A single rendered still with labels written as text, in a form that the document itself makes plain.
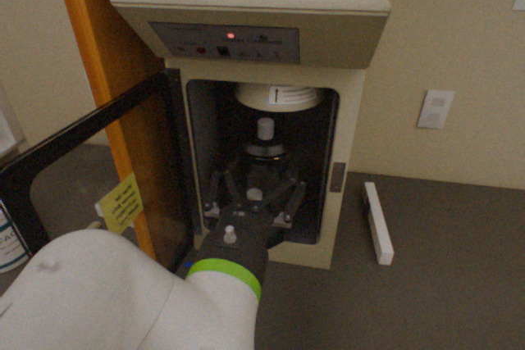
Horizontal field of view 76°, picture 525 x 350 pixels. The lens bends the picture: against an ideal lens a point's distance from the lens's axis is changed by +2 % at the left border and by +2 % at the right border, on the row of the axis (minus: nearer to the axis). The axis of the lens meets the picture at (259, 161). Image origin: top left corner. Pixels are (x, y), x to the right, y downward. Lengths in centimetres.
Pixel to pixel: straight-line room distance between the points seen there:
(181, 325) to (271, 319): 41
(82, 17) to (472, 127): 99
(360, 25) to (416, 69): 61
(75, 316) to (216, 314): 14
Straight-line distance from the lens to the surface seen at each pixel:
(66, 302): 27
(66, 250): 33
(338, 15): 41
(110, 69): 56
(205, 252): 42
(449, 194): 113
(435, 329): 80
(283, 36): 44
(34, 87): 142
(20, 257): 96
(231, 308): 37
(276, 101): 58
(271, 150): 56
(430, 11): 98
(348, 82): 54
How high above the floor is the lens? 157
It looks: 34 degrees down
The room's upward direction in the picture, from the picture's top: straight up
